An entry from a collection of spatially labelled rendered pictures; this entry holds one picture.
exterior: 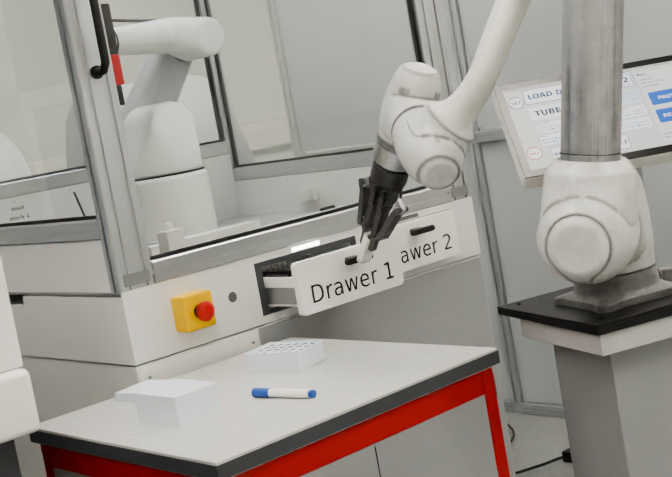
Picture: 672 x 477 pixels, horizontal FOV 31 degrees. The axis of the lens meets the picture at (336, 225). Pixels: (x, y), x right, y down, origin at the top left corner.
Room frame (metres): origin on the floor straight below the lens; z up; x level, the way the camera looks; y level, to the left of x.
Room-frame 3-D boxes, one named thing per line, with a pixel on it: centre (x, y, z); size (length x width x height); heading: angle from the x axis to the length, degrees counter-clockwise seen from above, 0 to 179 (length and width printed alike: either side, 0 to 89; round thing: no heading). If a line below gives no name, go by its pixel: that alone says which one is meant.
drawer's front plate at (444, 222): (2.78, -0.17, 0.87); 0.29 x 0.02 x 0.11; 131
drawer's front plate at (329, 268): (2.49, -0.01, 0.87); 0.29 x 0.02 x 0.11; 131
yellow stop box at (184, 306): (2.35, 0.31, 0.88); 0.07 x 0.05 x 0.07; 131
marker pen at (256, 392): (1.97, 0.14, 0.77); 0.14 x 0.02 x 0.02; 50
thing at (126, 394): (2.17, 0.38, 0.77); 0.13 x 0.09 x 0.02; 54
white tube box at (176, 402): (1.97, 0.32, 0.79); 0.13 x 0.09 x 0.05; 42
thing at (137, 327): (2.97, 0.35, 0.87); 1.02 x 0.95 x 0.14; 131
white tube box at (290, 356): (2.22, 0.14, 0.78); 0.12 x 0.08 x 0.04; 57
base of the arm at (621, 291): (2.21, -0.52, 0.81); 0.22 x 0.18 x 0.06; 108
